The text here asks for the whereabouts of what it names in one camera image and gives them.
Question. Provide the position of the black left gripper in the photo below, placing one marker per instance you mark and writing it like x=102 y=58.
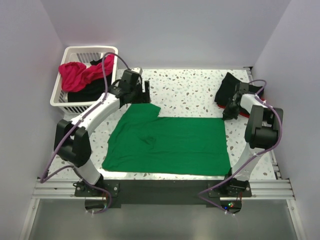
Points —
x=144 y=97

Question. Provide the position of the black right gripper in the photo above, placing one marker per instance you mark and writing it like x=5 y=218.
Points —
x=227 y=114

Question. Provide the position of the green t-shirt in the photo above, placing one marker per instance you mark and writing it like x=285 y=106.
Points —
x=144 y=142

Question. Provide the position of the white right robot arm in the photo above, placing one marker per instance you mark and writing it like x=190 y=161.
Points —
x=263 y=130

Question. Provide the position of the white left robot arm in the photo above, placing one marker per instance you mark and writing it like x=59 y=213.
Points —
x=72 y=138

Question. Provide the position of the red folded t-shirt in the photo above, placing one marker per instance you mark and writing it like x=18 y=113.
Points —
x=242 y=112

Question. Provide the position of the black folded t-shirt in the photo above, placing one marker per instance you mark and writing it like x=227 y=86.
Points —
x=226 y=90

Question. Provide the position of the black t-shirt in basket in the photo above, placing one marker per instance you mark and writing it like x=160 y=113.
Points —
x=89 y=84

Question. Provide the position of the white plastic laundry basket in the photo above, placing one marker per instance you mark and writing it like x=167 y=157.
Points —
x=83 y=54

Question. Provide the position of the pink t-shirt in basket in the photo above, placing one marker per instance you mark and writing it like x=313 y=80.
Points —
x=68 y=71

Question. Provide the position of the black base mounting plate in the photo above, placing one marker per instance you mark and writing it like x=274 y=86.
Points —
x=115 y=193

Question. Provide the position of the aluminium front rail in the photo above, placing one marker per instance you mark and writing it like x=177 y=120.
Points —
x=260 y=189

